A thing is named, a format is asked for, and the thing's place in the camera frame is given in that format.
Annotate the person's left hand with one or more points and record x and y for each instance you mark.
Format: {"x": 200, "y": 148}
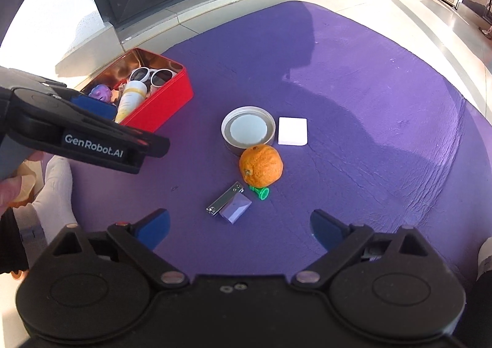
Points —
{"x": 9, "y": 194}

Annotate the round grey jar lid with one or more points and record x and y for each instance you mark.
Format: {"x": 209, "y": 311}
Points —
{"x": 248, "y": 131}

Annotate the silver nail clipper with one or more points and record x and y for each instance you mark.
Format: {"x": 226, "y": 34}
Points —
{"x": 225, "y": 200}

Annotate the purple floor mat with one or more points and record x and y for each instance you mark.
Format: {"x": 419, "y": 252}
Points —
{"x": 365, "y": 121}

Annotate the pale pink square case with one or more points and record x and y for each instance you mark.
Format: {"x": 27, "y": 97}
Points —
{"x": 293, "y": 131}

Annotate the red metal tin box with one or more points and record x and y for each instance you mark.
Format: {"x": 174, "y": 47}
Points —
{"x": 165, "y": 102}

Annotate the white sunglasses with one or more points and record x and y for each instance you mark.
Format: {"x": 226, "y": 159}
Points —
{"x": 155, "y": 76}

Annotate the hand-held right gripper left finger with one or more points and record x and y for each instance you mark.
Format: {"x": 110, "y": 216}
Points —
{"x": 153, "y": 227}

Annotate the orange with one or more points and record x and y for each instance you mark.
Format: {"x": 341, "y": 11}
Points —
{"x": 261, "y": 165}

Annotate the person's right black trouser leg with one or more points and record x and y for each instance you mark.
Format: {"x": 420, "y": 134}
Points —
{"x": 480, "y": 313}

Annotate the person's left black trouser leg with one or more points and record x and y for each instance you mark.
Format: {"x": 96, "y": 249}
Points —
{"x": 13, "y": 240}

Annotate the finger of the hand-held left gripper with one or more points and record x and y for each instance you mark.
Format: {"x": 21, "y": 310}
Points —
{"x": 94, "y": 109}
{"x": 150, "y": 145}

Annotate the small purple packet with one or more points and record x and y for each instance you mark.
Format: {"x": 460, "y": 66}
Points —
{"x": 237, "y": 209}

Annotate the person's black trouser leg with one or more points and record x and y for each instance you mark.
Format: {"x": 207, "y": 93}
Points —
{"x": 13, "y": 240}
{"x": 480, "y": 313}

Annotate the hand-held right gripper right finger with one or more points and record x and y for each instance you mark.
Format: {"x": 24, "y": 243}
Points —
{"x": 326, "y": 229}

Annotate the white and yellow bottle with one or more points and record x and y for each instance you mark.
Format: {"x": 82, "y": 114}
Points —
{"x": 130, "y": 100}

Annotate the small green plastic piece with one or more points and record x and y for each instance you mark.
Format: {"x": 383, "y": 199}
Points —
{"x": 262, "y": 193}

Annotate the person's left white sock foot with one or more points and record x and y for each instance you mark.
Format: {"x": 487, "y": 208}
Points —
{"x": 55, "y": 198}

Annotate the purple toy figure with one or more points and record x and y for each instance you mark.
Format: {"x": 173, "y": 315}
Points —
{"x": 102, "y": 93}

